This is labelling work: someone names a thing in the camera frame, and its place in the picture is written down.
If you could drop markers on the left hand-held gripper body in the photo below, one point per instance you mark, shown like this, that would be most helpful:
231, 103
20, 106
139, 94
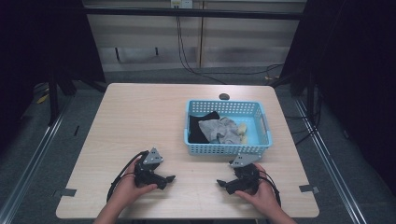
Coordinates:
148, 174

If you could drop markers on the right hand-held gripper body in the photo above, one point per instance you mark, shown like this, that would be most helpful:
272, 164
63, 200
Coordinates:
247, 179

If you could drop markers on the person's right hand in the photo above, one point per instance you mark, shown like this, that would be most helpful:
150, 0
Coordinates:
264, 196

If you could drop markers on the person's left hand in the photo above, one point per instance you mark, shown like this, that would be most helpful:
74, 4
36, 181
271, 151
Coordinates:
129, 193

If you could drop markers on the light blue plastic basket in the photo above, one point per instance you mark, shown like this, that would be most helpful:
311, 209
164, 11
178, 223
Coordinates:
258, 137

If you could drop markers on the pale yellow cloth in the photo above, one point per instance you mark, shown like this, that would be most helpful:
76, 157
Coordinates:
242, 129

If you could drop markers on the grey cloth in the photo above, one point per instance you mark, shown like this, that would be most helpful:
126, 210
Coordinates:
222, 130

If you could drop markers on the black cloth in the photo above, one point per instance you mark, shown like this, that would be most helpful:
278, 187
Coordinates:
196, 130

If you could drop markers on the grey tape strip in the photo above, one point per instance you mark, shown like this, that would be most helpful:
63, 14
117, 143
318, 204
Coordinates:
69, 192
308, 188

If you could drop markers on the small black floor tape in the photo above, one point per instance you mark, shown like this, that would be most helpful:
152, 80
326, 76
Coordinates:
76, 130

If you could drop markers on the dark round table grommet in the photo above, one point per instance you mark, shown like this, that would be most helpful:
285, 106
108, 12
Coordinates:
224, 96

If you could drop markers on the black metal stand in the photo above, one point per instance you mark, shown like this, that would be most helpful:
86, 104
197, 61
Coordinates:
53, 102

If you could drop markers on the yellow floor object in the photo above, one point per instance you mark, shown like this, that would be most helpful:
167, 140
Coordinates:
43, 98

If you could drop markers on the black curtain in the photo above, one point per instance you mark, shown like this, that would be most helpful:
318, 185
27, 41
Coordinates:
351, 77
40, 46

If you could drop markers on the black horizontal metal bar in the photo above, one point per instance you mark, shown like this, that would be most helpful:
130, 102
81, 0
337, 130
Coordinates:
193, 13

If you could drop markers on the metal floor rail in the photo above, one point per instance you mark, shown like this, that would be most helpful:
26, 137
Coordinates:
330, 165
29, 165

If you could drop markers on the white wall power outlet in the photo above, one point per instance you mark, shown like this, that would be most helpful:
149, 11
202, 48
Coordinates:
181, 3

